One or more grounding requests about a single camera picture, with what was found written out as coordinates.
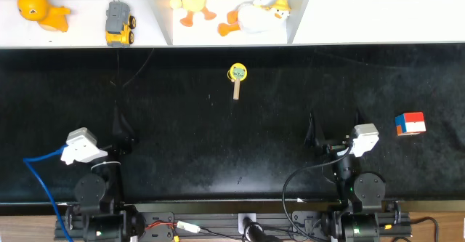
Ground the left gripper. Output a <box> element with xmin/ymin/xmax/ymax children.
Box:
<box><xmin>103</xmin><ymin>105</ymin><xmax>137</xmax><ymax>160</ymax></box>

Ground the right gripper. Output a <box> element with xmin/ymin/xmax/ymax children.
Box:
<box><xmin>304</xmin><ymin>107</ymin><xmax>366</xmax><ymax>158</ymax></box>

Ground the many-coloured puzzle cube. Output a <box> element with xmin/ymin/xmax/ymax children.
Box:
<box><xmin>395</xmin><ymin>111</ymin><xmax>427</xmax><ymax>137</ymax></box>

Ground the grey and yellow toy truck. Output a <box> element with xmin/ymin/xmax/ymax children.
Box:
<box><xmin>105</xmin><ymin>0</ymin><xmax>137</xmax><ymax>48</ymax></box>

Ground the yellow rattle drum toy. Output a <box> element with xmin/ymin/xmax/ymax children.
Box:
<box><xmin>227</xmin><ymin>62</ymin><xmax>248</xmax><ymax>101</ymax></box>

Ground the yellow rubber duck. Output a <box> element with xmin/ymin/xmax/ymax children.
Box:
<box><xmin>16</xmin><ymin>0</ymin><xmax>71</xmax><ymax>33</ymax></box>

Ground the white shelf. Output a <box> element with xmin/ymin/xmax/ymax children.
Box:
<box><xmin>0</xmin><ymin>0</ymin><xmax>465</xmax><ymax>49</ymax></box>

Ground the white plush duck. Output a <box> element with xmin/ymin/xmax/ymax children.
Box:
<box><xmin>217</xmin><ymin>0</ymin><xmax>292</xmax><ymax>37</ymax></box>

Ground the yellow plush duck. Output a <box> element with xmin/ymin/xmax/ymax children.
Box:
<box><xmin>169</xmin><ymin>0</ymin><xmax>218</xmax><ymax>28</ymax></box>

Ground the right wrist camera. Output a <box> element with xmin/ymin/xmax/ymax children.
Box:
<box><xmin>349</xmin><ymin>123</ymin><xmax>380</xmax><ymax>158</ymax></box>

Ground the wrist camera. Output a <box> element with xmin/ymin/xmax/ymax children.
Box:
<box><xmin>349</xmin><ymin>123</ymin><xmax>380</xmax><ymax>158</ymax></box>
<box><xmin>60</xmin><ymin>126</ymin><xmax>109</xmax><ymax>166</ymax></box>

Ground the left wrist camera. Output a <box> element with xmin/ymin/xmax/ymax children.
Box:
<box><xmin>60</xmin><ymin>126</ymin><xmax>109</xmax><ymax>166</ymax></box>

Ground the black cable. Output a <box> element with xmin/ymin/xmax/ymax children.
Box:
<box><xmin>282</xmin><ymin>144</ymin><xmax>354</xmax><ymax>240</ymax></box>

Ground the blue cable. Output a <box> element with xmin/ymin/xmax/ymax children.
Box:
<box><xmin>23</xmin><ymin>145</ymin><xmax>76</xmax><ymax>242</ymax></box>

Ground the mounting rail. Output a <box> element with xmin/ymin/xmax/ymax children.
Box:
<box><xmin>54</xmin><ymin>211</ymin><xmax>440</xmax><ymax>242</ymax></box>

